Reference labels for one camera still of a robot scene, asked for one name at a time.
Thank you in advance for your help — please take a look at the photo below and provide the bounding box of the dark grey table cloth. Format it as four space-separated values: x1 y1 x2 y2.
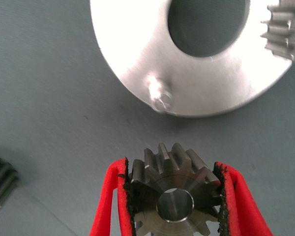
0 0 295 236

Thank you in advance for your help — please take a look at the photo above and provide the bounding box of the larger steel gear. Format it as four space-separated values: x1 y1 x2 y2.
0 156 20 217

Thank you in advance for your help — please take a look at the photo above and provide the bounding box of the small bright steel gear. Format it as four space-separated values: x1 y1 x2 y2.
260 0 295 67

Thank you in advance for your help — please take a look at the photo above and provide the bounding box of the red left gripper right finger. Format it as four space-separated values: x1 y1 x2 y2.
212 161 275 236

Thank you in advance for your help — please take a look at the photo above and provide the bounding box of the small dark steel gear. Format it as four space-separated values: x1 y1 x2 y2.
127 142 223 236

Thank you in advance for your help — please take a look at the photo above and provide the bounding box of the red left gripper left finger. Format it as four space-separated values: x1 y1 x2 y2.
88 157 138 236

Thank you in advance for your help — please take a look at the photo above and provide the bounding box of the round metal plate with hole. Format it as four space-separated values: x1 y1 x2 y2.
89 0 294 118

